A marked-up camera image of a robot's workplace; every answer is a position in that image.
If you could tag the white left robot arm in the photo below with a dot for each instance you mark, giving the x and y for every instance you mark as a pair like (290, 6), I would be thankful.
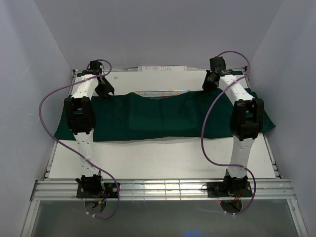
(81, 120)

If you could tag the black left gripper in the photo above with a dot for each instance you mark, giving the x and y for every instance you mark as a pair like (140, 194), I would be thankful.
(109, 89)

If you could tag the dark green surgical drape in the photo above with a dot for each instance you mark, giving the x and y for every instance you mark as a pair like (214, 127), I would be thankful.
(133, 117)

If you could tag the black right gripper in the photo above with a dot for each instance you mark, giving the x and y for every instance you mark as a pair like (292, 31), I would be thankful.
(206, 87)

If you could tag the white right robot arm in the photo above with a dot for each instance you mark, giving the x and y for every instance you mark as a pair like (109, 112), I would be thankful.
(246, 123)

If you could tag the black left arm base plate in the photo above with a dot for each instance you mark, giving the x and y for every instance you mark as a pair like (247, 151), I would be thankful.
(98, 191)

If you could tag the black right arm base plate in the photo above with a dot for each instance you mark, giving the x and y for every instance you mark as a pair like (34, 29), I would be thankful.
(218, 190)

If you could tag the aluminium front frame rail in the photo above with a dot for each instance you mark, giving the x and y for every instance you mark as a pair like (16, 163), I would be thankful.
(143, 190)

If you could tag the white paper sheet at back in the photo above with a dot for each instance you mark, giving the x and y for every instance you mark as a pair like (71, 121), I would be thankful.
(162, 68)

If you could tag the metal wire mesh tray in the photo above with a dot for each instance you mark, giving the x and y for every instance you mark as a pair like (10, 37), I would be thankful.
(160, 94)

